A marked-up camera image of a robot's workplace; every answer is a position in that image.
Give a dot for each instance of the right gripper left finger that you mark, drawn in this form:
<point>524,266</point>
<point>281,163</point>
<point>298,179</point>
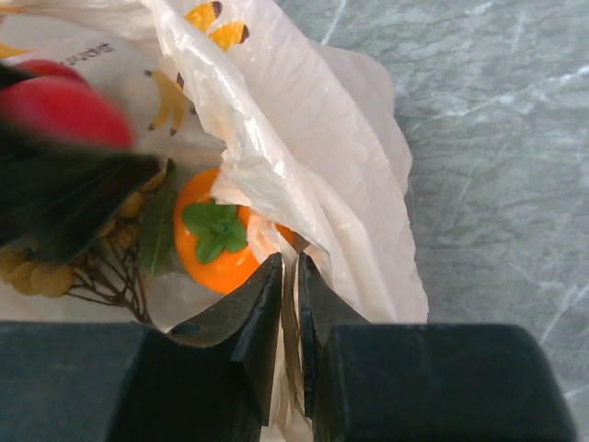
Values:
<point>208,379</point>

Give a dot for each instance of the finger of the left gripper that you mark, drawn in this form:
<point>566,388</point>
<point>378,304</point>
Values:
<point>60,192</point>

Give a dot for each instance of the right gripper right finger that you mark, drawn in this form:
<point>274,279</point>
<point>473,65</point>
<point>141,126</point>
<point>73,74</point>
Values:
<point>367,381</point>

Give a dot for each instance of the brown longan bunch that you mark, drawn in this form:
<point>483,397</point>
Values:
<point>107,272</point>

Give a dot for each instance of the red apple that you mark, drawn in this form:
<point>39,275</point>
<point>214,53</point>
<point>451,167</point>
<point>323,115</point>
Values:
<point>58,101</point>

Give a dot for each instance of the orange persimmon with green calyx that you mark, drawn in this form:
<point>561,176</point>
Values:
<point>211,238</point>

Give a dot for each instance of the translucent orange plastic bag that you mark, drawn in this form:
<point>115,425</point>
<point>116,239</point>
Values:
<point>257,168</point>

